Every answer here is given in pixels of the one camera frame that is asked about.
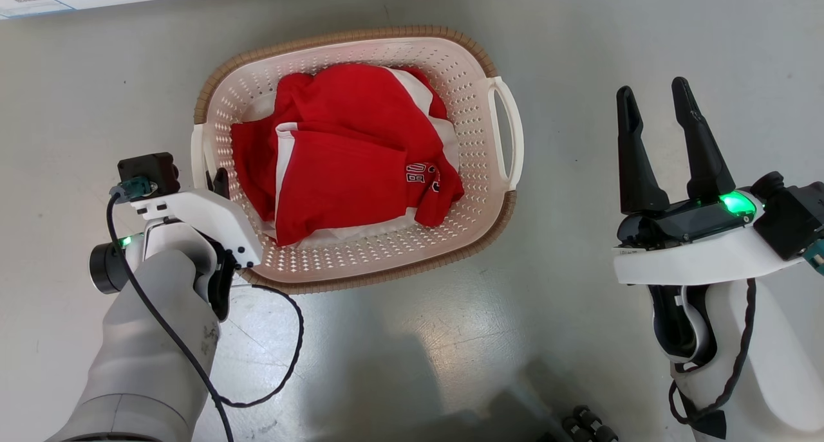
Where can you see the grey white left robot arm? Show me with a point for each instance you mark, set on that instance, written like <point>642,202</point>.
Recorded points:
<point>151,339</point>

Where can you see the white blue QR code label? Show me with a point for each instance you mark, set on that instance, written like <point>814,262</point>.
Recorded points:
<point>29,0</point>

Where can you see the white laundry basket brown rim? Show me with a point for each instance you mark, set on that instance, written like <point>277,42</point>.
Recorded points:
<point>360,255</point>

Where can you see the black robot base wheels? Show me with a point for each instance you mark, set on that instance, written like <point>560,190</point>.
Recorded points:
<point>582,426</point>

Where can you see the red and white garment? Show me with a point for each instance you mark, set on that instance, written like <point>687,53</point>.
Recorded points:
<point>347,172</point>

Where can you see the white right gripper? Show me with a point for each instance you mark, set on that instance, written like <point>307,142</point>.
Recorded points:
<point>695,249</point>

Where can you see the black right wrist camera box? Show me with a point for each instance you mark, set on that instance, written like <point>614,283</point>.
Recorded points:
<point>795,217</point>

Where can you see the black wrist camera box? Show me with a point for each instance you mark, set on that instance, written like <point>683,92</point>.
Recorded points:
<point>149,174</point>
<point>795,217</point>

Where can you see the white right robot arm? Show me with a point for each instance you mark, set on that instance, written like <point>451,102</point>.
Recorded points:
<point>766,358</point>

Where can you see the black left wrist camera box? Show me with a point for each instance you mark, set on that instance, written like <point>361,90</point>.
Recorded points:
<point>149,174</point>

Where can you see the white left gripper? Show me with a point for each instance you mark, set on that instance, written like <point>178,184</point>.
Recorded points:
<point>209,220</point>

